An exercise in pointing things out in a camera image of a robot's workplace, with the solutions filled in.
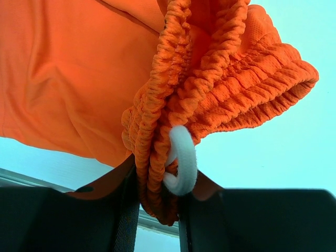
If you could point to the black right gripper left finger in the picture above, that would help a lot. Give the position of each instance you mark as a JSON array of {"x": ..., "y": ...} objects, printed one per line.
[{"x": 100, "y": 216}]

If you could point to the orange shorts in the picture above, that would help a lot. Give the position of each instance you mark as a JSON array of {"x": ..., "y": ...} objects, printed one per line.
[{"x": 109, "y": 79}]

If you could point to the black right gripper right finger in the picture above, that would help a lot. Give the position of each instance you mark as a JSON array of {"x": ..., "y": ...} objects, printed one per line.
[{"x": 216, "y": 219}]

